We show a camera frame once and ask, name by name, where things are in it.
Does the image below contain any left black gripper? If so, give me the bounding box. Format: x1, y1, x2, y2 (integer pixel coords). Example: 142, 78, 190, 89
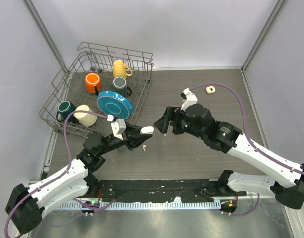
98, 120, 152, 155

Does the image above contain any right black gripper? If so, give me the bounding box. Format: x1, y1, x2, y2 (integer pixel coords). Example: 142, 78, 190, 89
154, 106, 206, 140

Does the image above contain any white earbud charging case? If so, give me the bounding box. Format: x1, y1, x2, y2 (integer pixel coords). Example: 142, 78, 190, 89
140, 126, 154, 134

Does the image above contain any beige earbud case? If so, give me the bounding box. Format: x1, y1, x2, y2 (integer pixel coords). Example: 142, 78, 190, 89
205, 86, 216, 94

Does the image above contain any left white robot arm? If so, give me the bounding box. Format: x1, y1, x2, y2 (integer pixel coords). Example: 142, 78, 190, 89
5, 119, 154, 235

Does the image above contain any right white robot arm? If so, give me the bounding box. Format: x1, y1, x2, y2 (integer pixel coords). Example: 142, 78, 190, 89
154, 103, 304, 209

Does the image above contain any blue ceramic plate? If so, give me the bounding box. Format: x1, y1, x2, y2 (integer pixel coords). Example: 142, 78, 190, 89
97, 91, 134, 119

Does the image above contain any cream textured cup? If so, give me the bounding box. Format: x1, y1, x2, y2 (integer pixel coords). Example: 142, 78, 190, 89
74, 104, 97, 127

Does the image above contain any grey mug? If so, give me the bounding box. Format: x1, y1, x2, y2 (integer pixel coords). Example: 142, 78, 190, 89
112, 77, 132, 97

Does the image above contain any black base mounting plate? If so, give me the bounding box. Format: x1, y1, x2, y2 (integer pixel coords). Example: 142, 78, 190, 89
81, 179, 247, 203

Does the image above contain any yellow mug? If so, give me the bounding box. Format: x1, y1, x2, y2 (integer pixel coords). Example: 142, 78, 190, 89
113, 60, 133, 79

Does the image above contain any orange mug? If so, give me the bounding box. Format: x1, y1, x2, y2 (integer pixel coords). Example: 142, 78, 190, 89
85, 73, 102, 94

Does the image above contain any dark green mug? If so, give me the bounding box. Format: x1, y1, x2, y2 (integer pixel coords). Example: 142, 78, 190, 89
56, 100, 76, 123

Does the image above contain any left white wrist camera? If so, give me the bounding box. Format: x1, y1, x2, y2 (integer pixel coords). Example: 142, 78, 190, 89
111, 119, 126, 141

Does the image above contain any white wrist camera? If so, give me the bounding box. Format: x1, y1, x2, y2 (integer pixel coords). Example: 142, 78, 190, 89
111, 119, 126, 141
180, 88, 198, 111

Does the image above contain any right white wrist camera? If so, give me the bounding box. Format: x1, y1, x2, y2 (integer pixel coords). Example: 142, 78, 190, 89
180, 88, 198, 111

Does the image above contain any grey wire dish rack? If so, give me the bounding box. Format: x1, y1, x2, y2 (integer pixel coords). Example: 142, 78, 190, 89
39, 42, 153, 137

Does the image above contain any white slotted cable duct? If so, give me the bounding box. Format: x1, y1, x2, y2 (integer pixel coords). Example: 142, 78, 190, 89
57, 200, 221, 211

